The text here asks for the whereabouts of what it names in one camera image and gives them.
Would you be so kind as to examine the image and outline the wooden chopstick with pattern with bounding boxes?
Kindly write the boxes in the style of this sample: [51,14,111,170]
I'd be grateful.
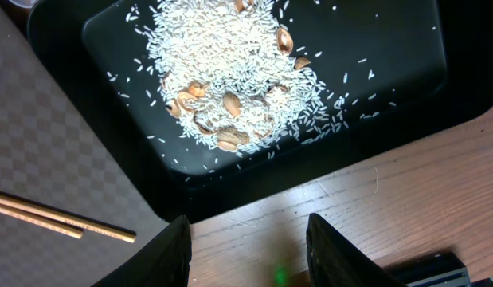
[0,194,136,243]

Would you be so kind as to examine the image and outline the food scraps pile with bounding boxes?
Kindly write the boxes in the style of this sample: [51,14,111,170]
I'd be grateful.
[106,0,398,184]

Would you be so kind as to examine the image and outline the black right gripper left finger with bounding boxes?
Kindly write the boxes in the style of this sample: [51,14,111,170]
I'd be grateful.
[92,215,192,287]

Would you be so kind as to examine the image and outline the black waste tray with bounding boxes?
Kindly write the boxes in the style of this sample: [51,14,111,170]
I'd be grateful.
[26,1,493,222]

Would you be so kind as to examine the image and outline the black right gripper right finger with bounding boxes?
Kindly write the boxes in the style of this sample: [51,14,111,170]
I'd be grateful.
[306,213,405,287]

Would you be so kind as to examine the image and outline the dark brown serving tray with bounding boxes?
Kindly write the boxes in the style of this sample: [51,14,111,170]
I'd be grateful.
[0,7,165,286]

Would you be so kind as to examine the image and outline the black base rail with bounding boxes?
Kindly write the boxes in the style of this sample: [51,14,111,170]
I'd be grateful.
[387,252,493,287]

